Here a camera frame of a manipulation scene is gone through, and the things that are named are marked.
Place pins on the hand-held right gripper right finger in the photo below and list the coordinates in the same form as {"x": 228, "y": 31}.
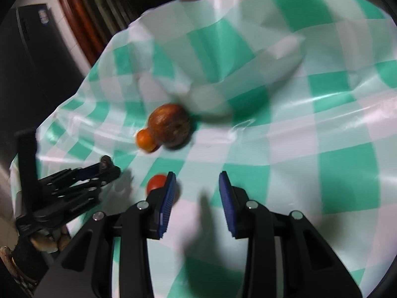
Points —
{"x": 228, "y": 205}

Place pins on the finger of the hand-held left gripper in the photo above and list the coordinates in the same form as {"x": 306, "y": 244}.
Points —
{"x": 80, "y": 194}
{"x": 90, "y": 170}

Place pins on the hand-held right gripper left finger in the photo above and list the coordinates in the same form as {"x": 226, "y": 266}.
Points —
{"x": 166, "y": 205}

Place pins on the red cherry tomato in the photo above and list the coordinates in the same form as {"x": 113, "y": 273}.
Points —
{"x": 155, "y": 183}

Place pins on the person's left forearm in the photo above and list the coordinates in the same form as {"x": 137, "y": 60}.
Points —
{"x": 26, "y": 264}

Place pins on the person's left hand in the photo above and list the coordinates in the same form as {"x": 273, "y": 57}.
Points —
{"x": 46, "y": 241}

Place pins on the small orange kumquat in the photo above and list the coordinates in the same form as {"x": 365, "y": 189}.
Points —
{"x": 145, "y": 141}

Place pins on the brown passion fruit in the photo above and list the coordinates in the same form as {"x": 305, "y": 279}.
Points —
{"x": 170, "y": 125}

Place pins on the green white checked tablecloth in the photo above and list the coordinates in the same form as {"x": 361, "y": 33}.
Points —
{"x": 279, "y": 130}

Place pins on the black computer case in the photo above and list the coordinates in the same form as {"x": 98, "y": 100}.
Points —
{"x": 43, "y": 52}

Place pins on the grey slatted panel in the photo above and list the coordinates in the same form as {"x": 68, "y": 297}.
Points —
{"x": 111, "y": 3}

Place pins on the reddish wooden furniture frame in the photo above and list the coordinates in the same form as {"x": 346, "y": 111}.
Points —
{"x": 83, "y": 15}

